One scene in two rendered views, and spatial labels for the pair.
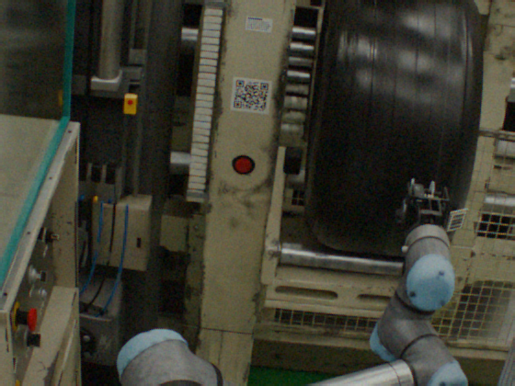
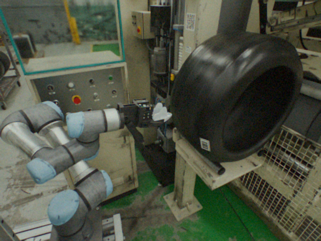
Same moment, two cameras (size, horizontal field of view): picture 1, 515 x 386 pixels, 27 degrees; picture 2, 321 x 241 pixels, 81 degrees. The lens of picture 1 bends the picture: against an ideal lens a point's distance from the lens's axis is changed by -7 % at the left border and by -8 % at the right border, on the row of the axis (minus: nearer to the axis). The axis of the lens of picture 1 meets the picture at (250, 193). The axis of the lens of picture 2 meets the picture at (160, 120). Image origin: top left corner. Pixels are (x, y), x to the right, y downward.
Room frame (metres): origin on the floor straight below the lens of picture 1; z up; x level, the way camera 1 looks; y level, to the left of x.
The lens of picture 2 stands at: (1.33, -0.83, 1.60)
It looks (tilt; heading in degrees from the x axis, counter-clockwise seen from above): 33 degrees down; 62
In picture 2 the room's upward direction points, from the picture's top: straight up
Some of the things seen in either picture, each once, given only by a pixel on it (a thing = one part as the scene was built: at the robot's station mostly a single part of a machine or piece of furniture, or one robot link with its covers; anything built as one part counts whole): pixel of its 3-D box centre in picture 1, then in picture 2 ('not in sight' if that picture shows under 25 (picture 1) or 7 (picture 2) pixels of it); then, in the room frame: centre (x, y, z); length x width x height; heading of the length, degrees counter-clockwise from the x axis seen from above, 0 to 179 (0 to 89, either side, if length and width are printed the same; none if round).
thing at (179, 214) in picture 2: not in sight; (182, 201); (2.03, 0.02, 0.02); 0.27 x 0.27 x 0.04; 89
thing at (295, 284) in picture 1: (351, 285); (198, 158); (1.90, -0.23, 0.83); 0.36 x 0.09 x 0.06; 89
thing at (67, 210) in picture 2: not in sight; (68, 210); (1.22, -0.26, 0.88); 0.13 x 0.12 x 0.14; 23
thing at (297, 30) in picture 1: (274, 68); not in sight; (2.43, -0.02, 1.05); 0.20 x 0.15 x 0.30; 89
